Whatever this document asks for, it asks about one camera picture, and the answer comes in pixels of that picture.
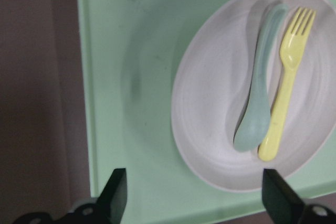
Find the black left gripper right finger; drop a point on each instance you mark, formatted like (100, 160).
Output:
(280, 201)

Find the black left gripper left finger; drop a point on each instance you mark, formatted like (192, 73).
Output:
(114, 196)

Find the teal plastic spoon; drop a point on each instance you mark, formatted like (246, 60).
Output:
(255, 122)

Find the white round plate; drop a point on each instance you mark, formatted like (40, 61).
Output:
(212, 85)

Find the yellow plastic fork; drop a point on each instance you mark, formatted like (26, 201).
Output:
(291, 52)

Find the light green plastic tray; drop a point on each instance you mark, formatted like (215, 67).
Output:
(130, 52)

